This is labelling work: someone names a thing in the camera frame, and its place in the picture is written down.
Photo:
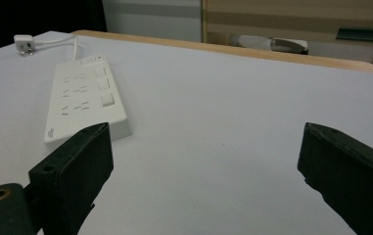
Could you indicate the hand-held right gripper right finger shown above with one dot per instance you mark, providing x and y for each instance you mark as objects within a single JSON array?
[{"x": 350, "y": 176}]

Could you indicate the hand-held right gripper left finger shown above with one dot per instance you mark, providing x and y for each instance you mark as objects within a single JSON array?
[{"x": 73, "y": 169}]

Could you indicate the white power strip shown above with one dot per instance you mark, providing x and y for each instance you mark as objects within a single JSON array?
[{"x": 83, "y": 98}]

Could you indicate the white power plug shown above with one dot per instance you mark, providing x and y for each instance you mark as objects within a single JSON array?
[{"x": 24, "y": 43}]

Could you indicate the white and grey shoe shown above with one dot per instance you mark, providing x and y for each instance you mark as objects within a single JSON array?
[{"x": 272, "y": 43}]

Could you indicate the beige wooden cabinet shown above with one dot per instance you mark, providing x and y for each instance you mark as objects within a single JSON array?
[{"x": 301, "y": 29}]

